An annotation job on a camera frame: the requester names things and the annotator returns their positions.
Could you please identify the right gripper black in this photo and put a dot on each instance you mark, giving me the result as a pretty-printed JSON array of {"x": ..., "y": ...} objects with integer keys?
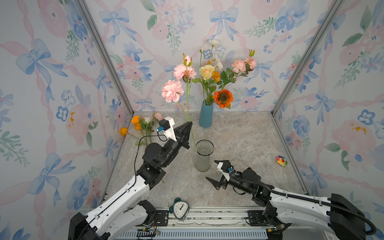
[{"x": 223, "y": 179}]

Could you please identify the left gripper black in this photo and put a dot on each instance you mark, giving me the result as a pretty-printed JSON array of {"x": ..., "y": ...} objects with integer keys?
[{"x": 179, "y": 139}]

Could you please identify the clear glass vase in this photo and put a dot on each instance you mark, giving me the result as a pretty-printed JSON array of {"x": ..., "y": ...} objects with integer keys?
[{"x": 204, "y": 149}]

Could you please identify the teal ceramic vase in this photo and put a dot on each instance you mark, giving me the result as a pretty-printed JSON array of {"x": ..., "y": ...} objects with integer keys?
[{"x": 206, "y": 115}]

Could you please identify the orange ranunculus flower bunch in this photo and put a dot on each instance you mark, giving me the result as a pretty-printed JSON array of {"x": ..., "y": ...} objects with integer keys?
[{"x": 142, "y": 125}]

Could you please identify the orange sunflower stem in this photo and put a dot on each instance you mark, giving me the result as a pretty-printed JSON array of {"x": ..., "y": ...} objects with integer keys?
[{"x": 223, "y": 98}]

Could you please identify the cream yellow rose stem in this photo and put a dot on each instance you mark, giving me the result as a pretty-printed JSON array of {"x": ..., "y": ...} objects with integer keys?
[{"x": 206, "y": 73}]

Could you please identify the orange poppy flower stem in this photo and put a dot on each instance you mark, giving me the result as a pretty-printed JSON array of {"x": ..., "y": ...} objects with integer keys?
[{"x": 217, "y": 66}]

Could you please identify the white flower stem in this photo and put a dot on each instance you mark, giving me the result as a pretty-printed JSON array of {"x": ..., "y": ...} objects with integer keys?
[{"x": 208, "y": 55}]

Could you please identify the pink carnation flower stem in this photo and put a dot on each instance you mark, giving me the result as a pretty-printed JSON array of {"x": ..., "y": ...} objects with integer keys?
[{"x": 239, "y": 68}]

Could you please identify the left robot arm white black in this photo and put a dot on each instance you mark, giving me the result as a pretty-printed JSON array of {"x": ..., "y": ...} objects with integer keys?
[{"x": 115, "y": 216}]

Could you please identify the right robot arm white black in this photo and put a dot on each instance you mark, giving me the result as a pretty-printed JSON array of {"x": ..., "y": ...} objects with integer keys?
[{"x": 282, "y": 209}]

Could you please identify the pink rose flower stem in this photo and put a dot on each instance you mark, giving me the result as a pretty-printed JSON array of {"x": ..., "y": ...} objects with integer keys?
[{"x": 158, "y": 116}]

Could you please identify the colourful small flower toy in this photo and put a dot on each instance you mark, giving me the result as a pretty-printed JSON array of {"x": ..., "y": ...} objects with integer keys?
[{"x": 281, "y": 161}]

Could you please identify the teal alarm clock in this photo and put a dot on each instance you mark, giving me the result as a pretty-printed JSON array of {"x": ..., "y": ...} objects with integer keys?
[{"x": 179, "y": 209}]

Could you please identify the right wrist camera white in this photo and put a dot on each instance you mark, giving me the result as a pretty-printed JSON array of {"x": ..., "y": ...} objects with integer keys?
[{"x": 226, "y": 172}]

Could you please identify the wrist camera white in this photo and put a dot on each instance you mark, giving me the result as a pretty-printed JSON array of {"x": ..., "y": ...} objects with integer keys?
[
  {"x": 166, "y": 128},
  {"x": 226, "y": 172}
]

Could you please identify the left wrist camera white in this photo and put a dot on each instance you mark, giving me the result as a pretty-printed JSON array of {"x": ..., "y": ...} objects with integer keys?
[{"x": 166, "y": 128}]

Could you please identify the aluminium rail frame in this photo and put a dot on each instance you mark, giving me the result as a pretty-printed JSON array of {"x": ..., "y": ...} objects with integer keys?
[{"x": 220, "y": 223}]

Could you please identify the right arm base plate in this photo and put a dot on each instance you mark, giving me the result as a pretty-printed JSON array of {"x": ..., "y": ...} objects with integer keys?
[{"x": 256, "y": 218}]

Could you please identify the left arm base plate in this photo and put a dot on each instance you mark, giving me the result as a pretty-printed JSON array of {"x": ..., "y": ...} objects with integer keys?
[{"x": 159, "y": 218}]

